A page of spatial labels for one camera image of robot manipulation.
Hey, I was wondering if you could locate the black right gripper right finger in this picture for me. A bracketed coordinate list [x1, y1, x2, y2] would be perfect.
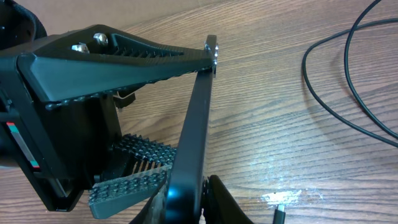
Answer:
[202, 175, 253, 224]

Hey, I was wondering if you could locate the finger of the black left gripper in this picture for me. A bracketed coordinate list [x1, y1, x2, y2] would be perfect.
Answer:
[88, 134, 177, 219]

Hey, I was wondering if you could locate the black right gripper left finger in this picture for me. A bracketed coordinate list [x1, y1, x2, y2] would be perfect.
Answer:
[130, 177, 169, 224]

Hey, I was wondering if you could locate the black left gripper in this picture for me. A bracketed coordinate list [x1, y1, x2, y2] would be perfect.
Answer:
[1, 25, 216, 212]

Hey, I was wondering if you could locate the blue Galaxy smartphone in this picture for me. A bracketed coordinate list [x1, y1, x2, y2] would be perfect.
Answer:
[164, 34, 218, 224]

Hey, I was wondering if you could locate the black USB charging cable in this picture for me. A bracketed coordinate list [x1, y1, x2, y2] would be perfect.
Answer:
[272, 0, 398, 224]

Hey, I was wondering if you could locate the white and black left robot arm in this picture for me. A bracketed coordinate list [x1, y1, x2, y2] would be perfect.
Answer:
[1, 1, 218, 223]

